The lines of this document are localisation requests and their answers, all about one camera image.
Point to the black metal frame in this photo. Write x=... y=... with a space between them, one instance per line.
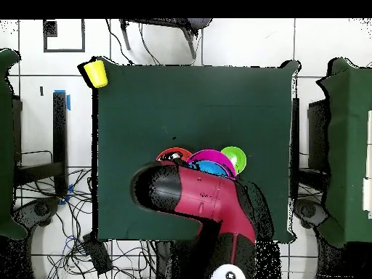
x=59 y=139

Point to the green cloth side table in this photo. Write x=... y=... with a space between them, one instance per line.
x=348 y=145
x=7 y=145

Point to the black power strip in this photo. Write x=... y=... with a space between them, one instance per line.
x=97 y=252

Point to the large pink bowl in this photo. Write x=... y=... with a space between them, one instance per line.
x=212 y=155

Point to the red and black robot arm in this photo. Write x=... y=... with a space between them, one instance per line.
x=203 y=194

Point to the small green bowl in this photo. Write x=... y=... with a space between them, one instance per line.
x=239 y=158

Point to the black chair base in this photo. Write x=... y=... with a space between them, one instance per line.
x=37 y=210

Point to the orange bowl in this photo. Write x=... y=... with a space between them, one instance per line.
x=177 y=151

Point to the dark green table cloth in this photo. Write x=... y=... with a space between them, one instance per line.
x=174 y=101

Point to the black mesh chair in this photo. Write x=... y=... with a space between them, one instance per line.
x=186 y=27

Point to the yellow cup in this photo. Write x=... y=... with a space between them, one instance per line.
x=96 y=74

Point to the large light blue bowl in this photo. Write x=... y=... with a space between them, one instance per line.
x=212 y=168

